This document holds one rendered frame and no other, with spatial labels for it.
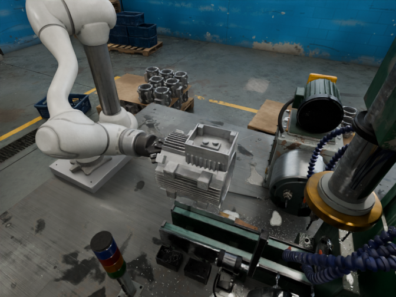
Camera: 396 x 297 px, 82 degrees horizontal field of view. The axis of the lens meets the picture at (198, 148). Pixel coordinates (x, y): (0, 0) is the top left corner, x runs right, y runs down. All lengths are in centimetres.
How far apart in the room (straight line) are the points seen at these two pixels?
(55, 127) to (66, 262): 73
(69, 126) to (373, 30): 596
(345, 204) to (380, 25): 565
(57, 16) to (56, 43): 12
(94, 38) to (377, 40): 572
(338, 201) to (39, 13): 113
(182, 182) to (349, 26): 574
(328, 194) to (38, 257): 118
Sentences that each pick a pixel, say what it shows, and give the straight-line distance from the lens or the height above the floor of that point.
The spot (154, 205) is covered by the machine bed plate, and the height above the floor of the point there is 80.
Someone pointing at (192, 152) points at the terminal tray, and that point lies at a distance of 60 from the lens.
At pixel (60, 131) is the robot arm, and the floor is 148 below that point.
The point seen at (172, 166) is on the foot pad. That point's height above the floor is 137.
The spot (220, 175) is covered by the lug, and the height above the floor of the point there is 138.
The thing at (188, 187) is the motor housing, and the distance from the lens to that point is 64.
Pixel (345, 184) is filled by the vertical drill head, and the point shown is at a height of 141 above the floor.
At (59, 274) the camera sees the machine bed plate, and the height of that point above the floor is 80.
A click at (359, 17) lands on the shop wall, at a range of 612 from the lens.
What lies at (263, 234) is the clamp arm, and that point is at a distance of 67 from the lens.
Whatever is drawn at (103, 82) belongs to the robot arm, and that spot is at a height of 134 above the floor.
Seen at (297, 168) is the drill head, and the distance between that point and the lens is 100.
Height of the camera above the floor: 181
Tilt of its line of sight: 41 degrees down
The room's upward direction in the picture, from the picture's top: straight up
